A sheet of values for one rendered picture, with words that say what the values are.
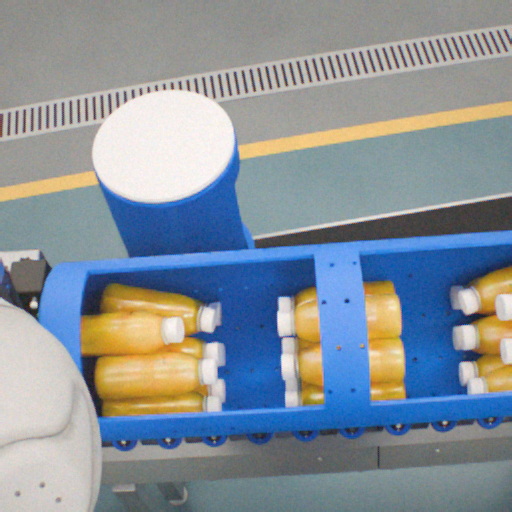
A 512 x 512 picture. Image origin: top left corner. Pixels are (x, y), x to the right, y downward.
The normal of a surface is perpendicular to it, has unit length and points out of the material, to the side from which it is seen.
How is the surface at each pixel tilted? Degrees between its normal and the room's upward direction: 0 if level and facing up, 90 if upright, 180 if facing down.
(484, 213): 0
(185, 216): 90
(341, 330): 24
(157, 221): 90
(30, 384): 45
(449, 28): 0
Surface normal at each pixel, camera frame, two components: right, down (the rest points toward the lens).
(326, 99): -0.09, -0.52
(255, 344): -0.07, -0.12
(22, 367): 0.33, -0.90
